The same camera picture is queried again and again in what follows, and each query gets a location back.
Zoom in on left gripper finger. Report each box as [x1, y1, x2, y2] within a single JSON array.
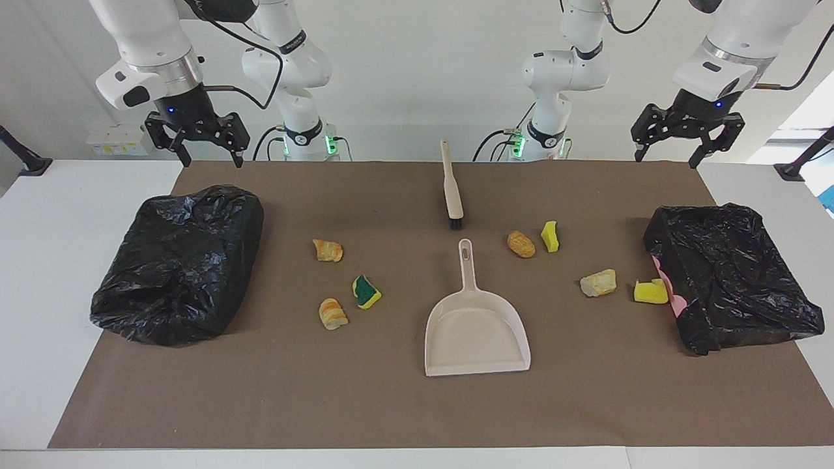
[[689, 112, 745, 169], [631, 103, 682, 162]]

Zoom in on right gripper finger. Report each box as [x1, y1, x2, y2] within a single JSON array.
[[207, 112, 251, 169], [145, 112, 193, 168]]

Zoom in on golden croissant piece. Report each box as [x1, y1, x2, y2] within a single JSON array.
[[312, 238, 344, 263], [318, 298, 349, 331]]

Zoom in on plain yellow sponge piece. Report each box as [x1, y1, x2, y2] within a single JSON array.
[[633, 278, 670, 305]]

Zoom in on pale bread chunk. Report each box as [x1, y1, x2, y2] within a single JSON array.
[[579, 268, 617, 298]]

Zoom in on brown bread roll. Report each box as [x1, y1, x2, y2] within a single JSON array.
[[506, 230, 536, 259]]

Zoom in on green topped yellow sponge piece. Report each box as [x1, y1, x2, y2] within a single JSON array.
[[352, 274, 382, 310]]

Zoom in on beige hand brush black bristles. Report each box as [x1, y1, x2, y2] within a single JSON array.
[[440, 139, 465, 230]]

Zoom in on beige plastic dustpan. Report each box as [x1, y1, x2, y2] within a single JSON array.
[[424, 238, 532, 377]]

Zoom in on large black bag lined bin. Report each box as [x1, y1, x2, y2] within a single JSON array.
[[90, 184, 265, 347]]

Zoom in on black bag on pink bin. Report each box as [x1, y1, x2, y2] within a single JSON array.
[[643, 203, 826, 356]]

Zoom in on pink bin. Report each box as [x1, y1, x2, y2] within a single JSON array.
[[652, 254, 689, 315]]

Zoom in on brown table mat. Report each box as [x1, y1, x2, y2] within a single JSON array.
[[49, 161, 834, 449]]

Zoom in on black right arm base cable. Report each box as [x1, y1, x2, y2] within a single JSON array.
[[253, 126, 287, 162]]

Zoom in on black arm base cable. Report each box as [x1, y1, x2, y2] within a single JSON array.
[[253, 126, 287, 162], [472, 104, 522, 162]]

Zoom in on black left arm base cable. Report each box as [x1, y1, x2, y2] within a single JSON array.
[[472, 104, 522, 162]]

